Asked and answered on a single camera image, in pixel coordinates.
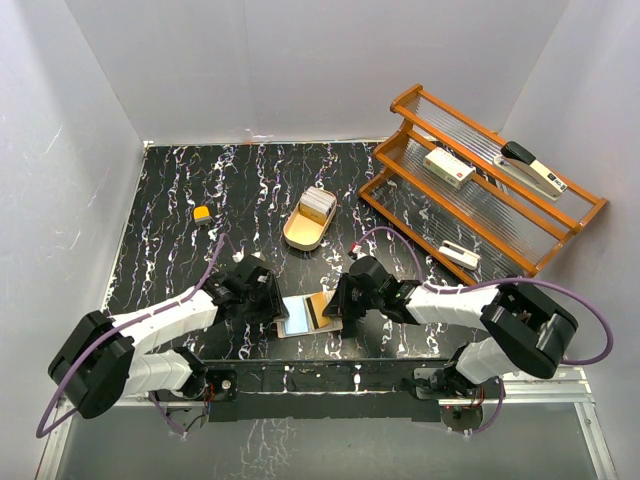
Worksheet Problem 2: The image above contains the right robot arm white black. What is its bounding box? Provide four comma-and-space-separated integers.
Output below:
323, 256, 578, 397

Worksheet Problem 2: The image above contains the beige leather card holder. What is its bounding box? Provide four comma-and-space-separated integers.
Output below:
276, 291, 343, 339

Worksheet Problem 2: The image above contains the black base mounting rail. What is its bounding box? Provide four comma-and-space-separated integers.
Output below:
149, 357, 506, 424

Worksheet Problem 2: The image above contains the white card stack in tray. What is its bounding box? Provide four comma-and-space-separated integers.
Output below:
299, 186, 336, 220

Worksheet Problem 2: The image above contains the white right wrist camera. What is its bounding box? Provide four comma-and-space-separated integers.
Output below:
348, 243, 364, 260

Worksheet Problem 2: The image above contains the beige oval card tray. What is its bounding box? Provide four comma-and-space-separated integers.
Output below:
283, 193, 337, 252

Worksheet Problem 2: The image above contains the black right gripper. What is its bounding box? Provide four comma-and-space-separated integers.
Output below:
324, 273, 382, 319

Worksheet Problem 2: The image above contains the white staples box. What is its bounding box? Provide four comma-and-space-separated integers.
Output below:
423, 147, 475, 190

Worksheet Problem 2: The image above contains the large black beige stapler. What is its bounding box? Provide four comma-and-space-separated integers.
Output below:
492, 141, 567, 202

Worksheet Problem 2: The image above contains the orange wooden shelf rack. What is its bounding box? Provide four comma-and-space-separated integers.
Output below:
359, 84, 608, 284

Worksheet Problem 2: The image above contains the orange yellow small block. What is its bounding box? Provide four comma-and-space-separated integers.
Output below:
193, 205, 212, 225

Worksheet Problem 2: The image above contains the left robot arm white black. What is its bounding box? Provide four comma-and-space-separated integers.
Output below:
48, 256, 289, 419

